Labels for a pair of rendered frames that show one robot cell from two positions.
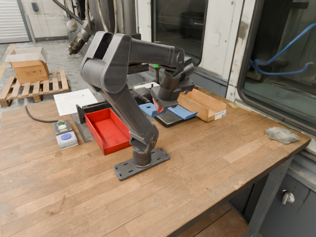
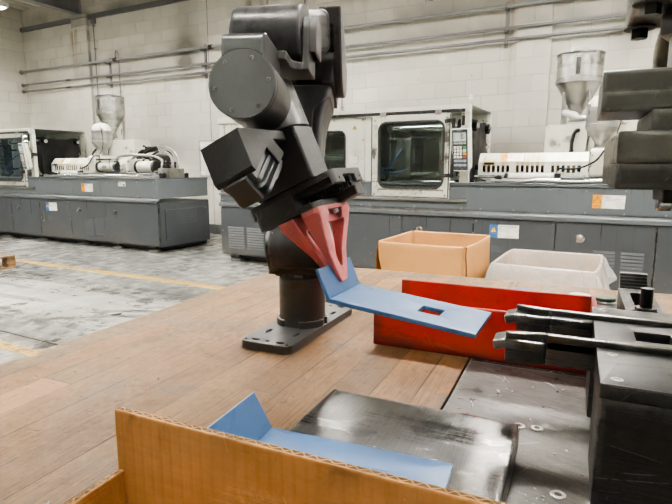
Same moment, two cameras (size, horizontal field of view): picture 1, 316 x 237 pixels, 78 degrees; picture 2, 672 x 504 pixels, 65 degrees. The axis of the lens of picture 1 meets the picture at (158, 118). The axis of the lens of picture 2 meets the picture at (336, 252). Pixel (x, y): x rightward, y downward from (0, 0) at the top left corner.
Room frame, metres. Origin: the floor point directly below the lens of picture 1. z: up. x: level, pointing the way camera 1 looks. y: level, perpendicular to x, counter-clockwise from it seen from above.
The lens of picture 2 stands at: (1.11, -0.29, 1.12)
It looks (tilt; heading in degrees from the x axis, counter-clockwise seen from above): 9 degrees down; 147
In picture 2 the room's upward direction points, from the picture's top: straight up
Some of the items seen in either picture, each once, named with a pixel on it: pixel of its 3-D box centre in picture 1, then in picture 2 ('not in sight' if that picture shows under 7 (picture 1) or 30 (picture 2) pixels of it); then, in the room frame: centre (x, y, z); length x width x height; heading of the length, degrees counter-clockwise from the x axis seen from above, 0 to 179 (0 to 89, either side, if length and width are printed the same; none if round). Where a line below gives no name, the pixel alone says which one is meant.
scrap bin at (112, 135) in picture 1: (107, 128); (484, 320); (0.69, 0.21, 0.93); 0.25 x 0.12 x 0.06; 32
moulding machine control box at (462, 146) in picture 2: not in sight; (462, 150); (-2.34, 3.36, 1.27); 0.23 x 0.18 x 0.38; 119
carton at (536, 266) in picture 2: not in sight; (549, 305); (-0.52, 2.14, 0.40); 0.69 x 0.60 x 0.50; 118
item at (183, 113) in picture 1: (181, 109); (326, 452); (0.85, -0.12, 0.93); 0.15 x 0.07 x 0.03; 35
